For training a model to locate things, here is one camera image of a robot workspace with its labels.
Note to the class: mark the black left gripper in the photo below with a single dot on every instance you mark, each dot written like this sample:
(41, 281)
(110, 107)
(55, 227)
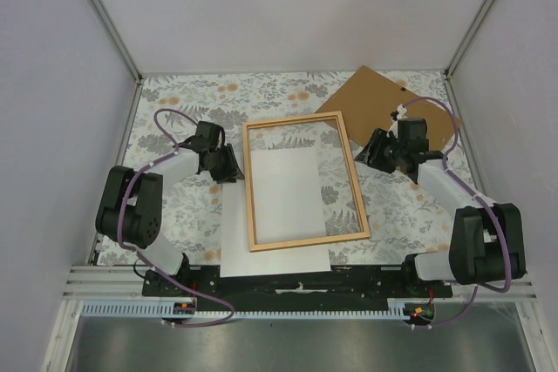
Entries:
(232, 171)

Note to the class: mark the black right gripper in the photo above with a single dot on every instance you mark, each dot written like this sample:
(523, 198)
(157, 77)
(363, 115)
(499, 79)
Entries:
(378, 139)

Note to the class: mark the wooden picture frame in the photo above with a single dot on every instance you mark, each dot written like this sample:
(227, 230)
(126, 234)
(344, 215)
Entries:
(284, 206)

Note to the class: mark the white photo paper sheet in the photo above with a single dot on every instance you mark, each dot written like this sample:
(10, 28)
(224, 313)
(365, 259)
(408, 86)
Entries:
(237, 260)

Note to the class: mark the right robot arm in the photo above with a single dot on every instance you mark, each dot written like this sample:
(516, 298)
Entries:
(486, 246)

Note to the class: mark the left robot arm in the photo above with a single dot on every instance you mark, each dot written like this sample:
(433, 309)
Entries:
(130, 210)

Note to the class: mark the floral patterned table mat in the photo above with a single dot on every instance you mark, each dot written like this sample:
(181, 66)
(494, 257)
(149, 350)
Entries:
(403, 217)

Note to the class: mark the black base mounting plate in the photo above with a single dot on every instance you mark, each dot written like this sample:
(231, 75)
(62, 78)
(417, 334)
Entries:
(330, 299)

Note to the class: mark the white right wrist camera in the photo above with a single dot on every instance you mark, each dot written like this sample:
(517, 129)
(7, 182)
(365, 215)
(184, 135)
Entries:
(398, 114)

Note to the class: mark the aluminium rail base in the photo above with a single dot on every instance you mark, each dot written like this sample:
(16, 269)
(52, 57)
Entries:
(126, 282)

